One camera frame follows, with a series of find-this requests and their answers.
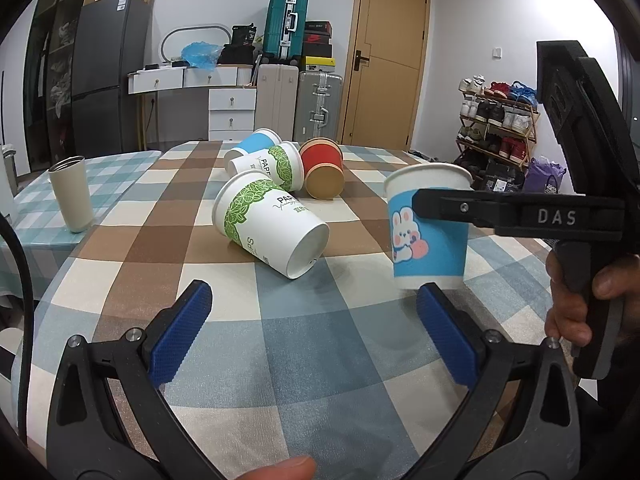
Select blue bunny paper cup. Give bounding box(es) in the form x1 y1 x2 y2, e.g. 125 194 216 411
384 162 472 290

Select red paper cup left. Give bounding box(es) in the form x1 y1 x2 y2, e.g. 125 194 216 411
299 138 345 200

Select white green paper cup far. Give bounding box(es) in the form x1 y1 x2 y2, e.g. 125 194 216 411
226 141 304 192

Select white green paper cup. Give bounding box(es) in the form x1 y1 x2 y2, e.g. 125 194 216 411
226 141 304 192
212 169 330 280

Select white green paper cup near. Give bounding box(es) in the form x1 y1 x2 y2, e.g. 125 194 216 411
212 169 330 280

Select blue white paper cup far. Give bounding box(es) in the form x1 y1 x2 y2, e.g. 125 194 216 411
224 128 282 160

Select right hand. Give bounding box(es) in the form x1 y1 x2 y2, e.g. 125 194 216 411
544 252 640 347

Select left hand thumb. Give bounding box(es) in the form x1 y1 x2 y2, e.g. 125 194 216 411
238 455 317 480

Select black printed bag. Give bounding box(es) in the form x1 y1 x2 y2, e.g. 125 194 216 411
473 171 525 193

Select purple bag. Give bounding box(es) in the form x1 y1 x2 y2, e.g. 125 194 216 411
522 156 566 194

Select wooden shoe rack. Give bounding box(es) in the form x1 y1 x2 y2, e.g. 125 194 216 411
456 75 539 174

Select checkered tablecloth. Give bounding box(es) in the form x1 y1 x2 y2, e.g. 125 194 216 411
0 140 566 480

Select wooden door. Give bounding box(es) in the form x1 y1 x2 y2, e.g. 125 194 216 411
340 0 431 150

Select silver suitcase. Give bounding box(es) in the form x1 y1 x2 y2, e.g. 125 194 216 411
293 70 343 144

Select beige steel tumbler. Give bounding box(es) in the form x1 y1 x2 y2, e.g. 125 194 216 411
48 155 94 233

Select stacked shoe boxes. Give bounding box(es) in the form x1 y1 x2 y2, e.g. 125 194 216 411
303 21 335 73

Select beige suitcase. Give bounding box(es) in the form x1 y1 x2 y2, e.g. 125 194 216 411
255 64 299 141

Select teal suitcase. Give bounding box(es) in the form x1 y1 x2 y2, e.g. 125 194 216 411
262 0 308 61

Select white drawer desk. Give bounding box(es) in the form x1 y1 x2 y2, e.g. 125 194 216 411
128 65 257 150

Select blue plastic bag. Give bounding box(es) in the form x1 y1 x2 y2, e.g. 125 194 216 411
181 41 224 70

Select black refrigerator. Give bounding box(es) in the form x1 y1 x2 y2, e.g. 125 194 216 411
70 0 151 158

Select black cable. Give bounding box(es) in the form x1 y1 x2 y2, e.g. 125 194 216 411
0 213 36 449

